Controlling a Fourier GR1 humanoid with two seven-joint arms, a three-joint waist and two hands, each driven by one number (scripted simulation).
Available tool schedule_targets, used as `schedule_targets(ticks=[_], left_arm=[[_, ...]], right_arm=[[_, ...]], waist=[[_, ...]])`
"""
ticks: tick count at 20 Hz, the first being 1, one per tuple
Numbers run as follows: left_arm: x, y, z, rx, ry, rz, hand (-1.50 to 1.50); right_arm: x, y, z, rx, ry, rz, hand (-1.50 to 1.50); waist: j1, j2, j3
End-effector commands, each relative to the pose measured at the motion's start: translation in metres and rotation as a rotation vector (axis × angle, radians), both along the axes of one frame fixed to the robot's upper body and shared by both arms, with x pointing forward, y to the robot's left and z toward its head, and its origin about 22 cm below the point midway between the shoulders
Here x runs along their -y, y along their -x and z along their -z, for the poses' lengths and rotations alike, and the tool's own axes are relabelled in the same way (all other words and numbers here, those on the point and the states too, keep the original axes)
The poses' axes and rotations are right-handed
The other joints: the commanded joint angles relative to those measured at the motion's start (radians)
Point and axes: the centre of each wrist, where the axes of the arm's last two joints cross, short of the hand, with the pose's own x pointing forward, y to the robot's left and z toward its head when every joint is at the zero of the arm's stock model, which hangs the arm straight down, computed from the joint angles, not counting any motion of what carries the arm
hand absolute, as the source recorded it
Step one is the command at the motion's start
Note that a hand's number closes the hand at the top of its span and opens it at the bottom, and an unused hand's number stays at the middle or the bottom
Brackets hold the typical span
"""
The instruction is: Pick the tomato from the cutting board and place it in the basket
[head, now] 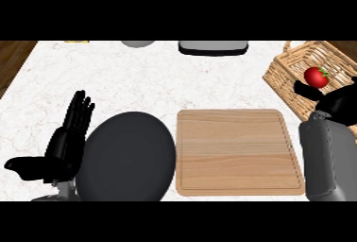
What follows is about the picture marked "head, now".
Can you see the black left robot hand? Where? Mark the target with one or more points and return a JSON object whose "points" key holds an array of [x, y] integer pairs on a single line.
{"points": [[65, 148]]}

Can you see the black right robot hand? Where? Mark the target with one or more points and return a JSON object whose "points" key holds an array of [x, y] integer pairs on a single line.
{"points": [[341, 100]]}

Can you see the red tomato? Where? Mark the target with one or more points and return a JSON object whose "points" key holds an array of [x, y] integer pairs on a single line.
{"points": [[316, 77]]}

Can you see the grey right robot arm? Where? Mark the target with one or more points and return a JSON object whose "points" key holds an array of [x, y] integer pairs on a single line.
{"points": [[328, 157]]}

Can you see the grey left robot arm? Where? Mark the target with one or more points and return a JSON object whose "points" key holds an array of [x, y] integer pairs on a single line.
{"points": [[62, 191]]}

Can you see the wicker basket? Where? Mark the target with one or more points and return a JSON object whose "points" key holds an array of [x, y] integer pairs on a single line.
{"points": [[310, 75]]}

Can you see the wooden cutting board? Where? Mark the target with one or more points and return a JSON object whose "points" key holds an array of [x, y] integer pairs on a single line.
{"points": [[236, 152]]}

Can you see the dark grey round plate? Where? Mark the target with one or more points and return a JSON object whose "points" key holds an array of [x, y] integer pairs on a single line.
{"points": [[126, 156]]}

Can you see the grey and black appliance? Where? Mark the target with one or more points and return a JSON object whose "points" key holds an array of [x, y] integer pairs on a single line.
{"points": [[213, 48]]}

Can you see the small yellow object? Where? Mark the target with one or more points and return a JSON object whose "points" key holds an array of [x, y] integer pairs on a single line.
{"points": [[77, 41]]}

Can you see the grey round object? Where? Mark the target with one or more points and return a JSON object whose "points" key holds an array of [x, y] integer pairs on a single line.
{"points": [[138, 43]]}

